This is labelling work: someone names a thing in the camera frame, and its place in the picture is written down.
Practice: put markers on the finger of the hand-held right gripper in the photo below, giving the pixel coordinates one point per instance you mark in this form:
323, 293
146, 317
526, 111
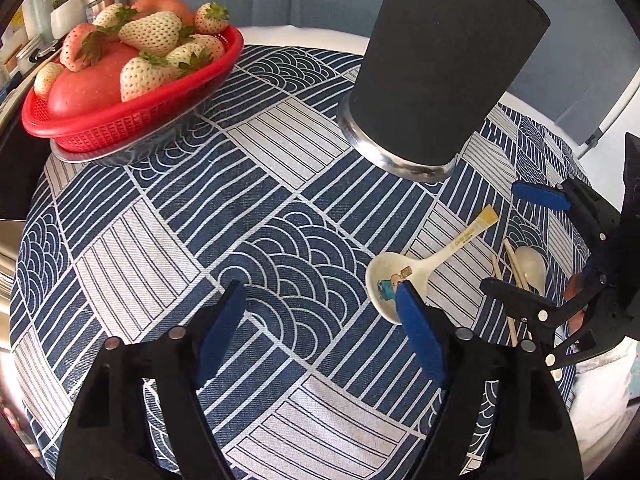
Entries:
520, 305
542, 196

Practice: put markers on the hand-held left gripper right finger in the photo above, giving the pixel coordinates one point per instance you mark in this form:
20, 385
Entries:
422, 332

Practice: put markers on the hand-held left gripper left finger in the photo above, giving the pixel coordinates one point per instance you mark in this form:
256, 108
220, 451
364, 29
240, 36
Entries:
220, 332

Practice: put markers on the thin wooden chopstick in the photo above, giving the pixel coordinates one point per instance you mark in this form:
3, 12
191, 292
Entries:
500, 275

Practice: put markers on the plain white ceramic spoon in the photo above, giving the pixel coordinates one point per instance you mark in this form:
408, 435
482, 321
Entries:
532, 265

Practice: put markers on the thick wooden chopstick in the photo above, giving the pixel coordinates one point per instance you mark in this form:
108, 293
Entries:
515, 262

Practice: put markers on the yellow stick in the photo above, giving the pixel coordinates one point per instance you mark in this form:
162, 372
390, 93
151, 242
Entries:
486, 217

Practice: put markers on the cartoon print ceramic spoon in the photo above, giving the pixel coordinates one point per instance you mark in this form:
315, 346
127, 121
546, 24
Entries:
385, 272

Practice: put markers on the black cylindrical utensil holder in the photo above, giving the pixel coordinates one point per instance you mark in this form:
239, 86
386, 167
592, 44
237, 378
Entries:
440, 60

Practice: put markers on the white cloth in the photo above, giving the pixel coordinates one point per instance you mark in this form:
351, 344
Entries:
600, 390

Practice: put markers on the blue patterned tablecloth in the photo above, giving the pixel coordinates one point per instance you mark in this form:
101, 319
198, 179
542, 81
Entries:
300, 210

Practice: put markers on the metal tray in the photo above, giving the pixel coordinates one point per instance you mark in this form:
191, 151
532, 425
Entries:
145, 147

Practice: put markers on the red plastic basket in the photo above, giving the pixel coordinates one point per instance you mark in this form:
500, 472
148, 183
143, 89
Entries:
125, 117

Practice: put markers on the large red apple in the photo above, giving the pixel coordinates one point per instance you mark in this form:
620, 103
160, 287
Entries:
85, 85

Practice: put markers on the pile of white strawberries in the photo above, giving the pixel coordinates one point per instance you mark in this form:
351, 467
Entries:
150, 27

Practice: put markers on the small red apple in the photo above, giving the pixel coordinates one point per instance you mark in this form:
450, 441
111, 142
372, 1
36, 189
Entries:
160, 5

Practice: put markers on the potted plant in white pot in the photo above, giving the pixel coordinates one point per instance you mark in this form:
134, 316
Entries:
65, 12

